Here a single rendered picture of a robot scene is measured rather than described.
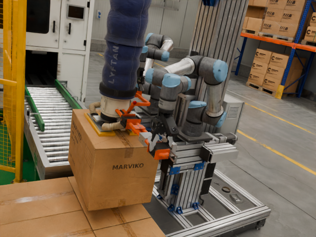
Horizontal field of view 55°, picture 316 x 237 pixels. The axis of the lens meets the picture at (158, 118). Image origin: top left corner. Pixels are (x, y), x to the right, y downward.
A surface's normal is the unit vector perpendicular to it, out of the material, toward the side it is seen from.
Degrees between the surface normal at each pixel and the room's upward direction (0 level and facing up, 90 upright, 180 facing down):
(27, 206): 0
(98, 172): 90
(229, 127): 90
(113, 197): 90
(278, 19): 93
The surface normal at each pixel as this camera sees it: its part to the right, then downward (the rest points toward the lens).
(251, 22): -0.86, 0.03
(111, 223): 0.17, -0.93
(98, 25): 0.52, 0.37
